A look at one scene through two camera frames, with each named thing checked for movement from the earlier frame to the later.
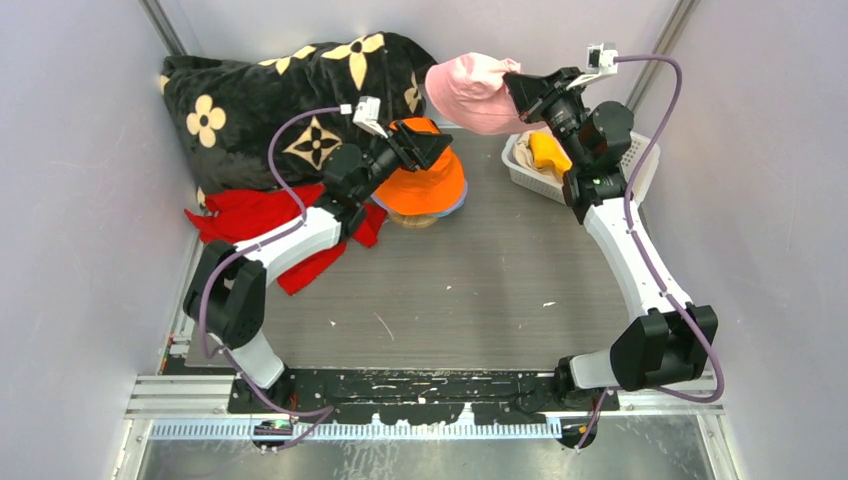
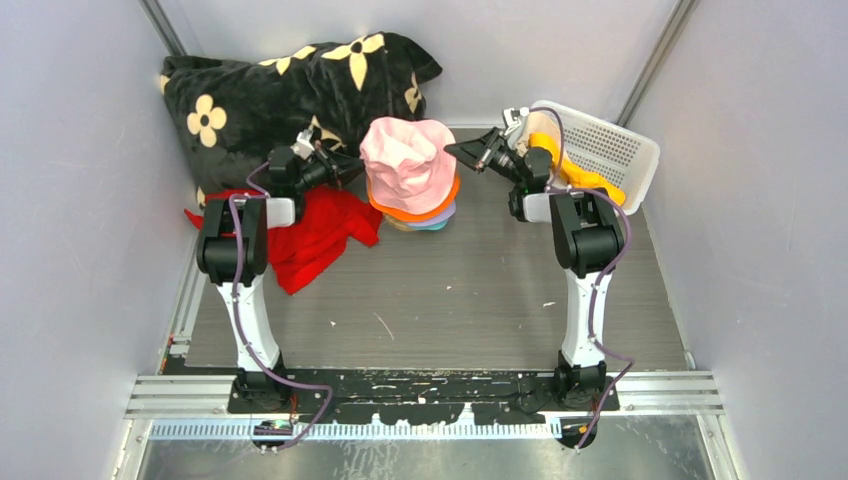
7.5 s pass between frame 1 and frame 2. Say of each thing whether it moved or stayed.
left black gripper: moved
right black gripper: moved
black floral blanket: stayed
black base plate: stayed
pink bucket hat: moved
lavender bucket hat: moved
